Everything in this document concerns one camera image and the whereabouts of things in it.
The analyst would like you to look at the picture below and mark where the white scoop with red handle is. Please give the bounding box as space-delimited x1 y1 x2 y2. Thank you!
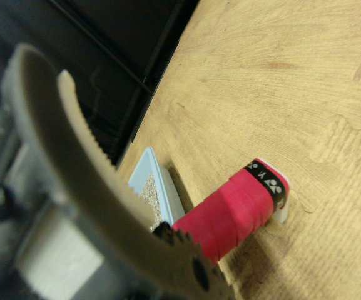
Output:
170 158 292 262

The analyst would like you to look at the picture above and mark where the blue litter tray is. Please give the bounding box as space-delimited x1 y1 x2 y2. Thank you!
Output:
127 146 187 234

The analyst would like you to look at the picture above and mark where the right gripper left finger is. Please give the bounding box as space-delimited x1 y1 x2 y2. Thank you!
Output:
0 71 153 300

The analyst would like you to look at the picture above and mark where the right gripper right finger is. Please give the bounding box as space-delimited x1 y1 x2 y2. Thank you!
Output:
6 42 235 300

